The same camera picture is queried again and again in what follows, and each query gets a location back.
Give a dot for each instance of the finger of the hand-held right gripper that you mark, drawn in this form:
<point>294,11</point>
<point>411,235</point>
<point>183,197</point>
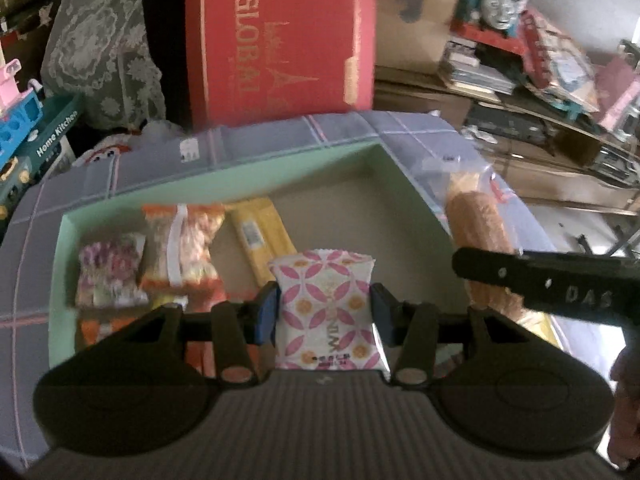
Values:
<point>550,285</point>

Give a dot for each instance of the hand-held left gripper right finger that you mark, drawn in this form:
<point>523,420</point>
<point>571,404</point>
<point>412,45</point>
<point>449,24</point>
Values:
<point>382,315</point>

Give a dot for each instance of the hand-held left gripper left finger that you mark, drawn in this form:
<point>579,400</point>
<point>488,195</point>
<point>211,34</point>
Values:
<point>267,315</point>

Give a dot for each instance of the pink patterned white packet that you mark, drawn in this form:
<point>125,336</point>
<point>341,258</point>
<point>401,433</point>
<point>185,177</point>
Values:
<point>325,310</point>

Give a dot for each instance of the yellow long snack packet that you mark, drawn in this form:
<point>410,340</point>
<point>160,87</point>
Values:
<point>260,240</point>

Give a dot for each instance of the clear egg roll packet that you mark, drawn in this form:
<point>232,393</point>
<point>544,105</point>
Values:
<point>475,220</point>

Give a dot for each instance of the orange patterned snack packet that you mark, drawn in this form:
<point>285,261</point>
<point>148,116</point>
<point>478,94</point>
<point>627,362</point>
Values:
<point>180,245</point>

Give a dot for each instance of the green cardboard box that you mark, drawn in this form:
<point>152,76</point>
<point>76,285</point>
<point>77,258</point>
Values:
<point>350,200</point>

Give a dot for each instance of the purple snack packet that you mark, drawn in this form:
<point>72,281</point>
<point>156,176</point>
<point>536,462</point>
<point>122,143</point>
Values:
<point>110,270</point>

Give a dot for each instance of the person's right hand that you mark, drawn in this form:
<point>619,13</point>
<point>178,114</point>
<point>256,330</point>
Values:
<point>627,370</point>

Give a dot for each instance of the brown low cabinet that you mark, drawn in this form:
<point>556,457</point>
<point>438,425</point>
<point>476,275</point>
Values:
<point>550,175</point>

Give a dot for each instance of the black electronic device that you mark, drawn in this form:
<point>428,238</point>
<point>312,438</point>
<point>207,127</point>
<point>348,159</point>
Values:
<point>505,122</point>

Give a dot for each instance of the colourful picture book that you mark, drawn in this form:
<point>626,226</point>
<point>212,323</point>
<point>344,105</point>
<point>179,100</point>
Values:
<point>560,70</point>

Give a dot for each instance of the white red plush toy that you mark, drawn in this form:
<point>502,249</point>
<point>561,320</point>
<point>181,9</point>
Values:
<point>115,150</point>

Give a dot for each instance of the stack of books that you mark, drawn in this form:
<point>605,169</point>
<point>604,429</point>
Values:
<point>475,72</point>

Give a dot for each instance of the red cardboard box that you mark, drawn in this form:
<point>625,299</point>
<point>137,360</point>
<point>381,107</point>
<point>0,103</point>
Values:
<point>280,40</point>

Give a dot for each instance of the blue toy train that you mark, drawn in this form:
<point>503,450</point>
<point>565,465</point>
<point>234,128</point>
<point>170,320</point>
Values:
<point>492,10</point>

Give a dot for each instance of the teal toy box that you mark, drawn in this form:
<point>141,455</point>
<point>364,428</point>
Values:
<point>50,135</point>

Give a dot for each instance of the brown blue-print cardboard box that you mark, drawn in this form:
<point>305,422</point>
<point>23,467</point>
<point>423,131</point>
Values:
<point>415,15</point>

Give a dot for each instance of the grey lace cushion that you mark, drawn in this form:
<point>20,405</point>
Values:
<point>100,45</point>

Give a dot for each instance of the blue pink toy sink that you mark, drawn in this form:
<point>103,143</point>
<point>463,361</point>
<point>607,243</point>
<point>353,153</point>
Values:
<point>15,120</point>

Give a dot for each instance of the dark storage shelf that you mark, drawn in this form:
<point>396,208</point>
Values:
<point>25,5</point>

